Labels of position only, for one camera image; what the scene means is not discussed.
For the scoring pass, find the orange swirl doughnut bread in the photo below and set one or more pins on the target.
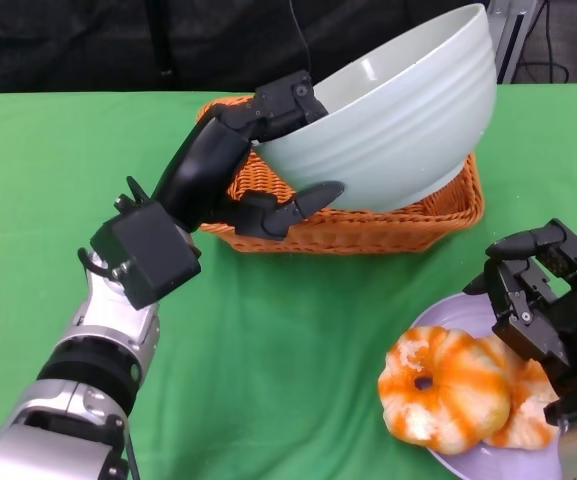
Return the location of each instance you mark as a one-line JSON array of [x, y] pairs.
[[528, 400]]

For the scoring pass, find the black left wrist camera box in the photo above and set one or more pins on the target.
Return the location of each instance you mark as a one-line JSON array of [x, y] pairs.
[[148, 255]]

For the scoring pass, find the grey aluminium frame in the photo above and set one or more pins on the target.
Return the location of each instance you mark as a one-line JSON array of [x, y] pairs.
[[510, 45]]

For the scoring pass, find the black curtain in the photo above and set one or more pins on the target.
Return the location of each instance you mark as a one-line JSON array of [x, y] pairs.
[[118, 40]]

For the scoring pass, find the pale grey-green bowl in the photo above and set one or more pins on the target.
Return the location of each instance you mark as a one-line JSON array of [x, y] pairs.
[[393, 125]]

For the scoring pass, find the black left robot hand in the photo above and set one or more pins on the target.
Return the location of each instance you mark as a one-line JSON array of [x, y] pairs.
[[203, 160]]

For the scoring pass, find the green tablecloth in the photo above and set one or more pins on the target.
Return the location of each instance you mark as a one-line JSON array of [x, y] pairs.
[[68, 150]]

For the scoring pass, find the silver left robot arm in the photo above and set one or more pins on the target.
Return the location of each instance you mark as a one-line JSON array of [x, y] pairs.
[[68, 440]]

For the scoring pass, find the orange wicker basket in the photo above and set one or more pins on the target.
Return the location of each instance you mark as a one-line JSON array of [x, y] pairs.
[[368, 230]]

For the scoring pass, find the orange swirl bread pink piece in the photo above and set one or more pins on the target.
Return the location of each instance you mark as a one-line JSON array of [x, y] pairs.
[[458, 395]]

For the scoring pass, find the white round plate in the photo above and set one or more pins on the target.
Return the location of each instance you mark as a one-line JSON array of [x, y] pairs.
[[448, 315]]

